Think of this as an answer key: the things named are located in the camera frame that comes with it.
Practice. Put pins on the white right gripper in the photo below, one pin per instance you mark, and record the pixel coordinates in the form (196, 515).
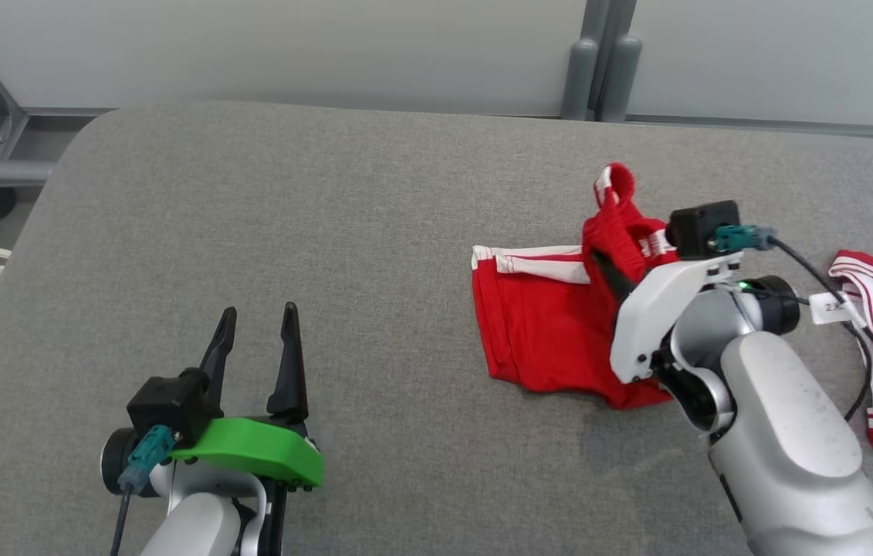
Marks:
(648, 324)

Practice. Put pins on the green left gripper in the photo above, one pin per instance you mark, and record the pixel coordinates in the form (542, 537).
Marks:
(258, 452)

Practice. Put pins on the red white-striped shorts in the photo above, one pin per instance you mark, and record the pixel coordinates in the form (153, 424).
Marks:
(536, 332)

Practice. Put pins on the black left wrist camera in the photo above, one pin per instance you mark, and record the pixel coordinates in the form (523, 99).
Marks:
(170, 405)

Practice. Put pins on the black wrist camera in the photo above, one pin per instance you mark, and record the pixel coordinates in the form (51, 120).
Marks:
(170, 405)
(702, 228)

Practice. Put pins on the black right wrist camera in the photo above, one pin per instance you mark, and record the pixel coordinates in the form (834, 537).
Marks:
(702, 228)

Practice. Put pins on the grey partition post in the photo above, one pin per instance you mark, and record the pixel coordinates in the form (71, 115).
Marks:
(579, 77)

